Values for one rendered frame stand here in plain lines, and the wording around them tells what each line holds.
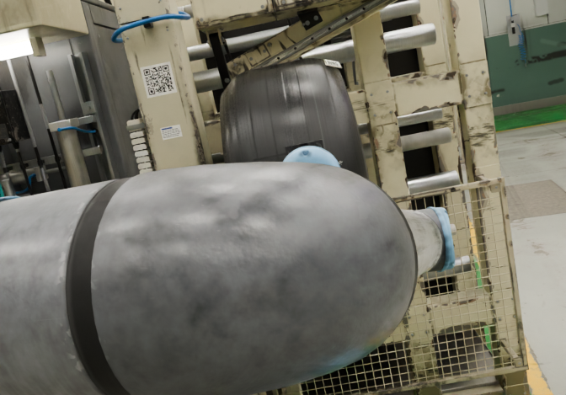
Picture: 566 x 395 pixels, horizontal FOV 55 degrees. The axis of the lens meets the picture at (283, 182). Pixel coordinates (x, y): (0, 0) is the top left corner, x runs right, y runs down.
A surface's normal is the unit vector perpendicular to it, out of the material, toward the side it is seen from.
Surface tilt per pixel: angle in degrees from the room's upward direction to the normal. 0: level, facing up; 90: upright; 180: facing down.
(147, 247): 52
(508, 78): 90
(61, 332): 81
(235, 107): 43
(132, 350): 97
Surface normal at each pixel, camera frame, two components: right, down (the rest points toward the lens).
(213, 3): -0.01, 0.19
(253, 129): -0.12, -0.37
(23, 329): -0.31, 0.08
